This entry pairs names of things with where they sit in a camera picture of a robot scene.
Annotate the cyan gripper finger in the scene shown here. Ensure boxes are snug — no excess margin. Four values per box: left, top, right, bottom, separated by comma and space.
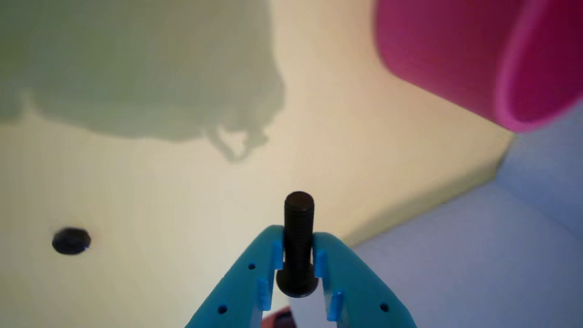
312, 232, 418, 328
186, 225, 286, 328

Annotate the yellow paper mat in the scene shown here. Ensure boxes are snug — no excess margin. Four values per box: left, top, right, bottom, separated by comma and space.
0, 0, 517, 328

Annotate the black hex nut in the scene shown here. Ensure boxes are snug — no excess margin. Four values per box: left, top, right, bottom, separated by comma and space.
51, 227, 92, 256

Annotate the pink round cup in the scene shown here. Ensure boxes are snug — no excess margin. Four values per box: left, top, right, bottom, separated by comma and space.
373, 0, 583, 133

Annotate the black bolt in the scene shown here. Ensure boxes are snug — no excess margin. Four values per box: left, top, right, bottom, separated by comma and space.
276, 191, 319, 298

